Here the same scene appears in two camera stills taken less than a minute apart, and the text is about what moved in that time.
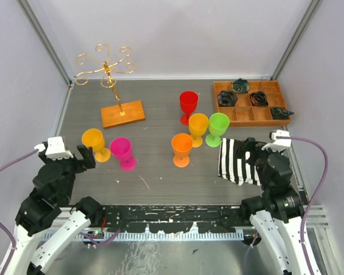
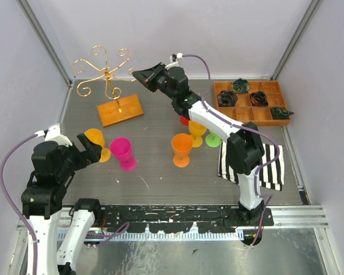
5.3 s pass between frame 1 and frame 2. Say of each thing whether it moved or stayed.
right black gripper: moved
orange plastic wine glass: stayed
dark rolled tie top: stayed
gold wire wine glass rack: moved
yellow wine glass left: stayed
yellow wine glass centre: stayed
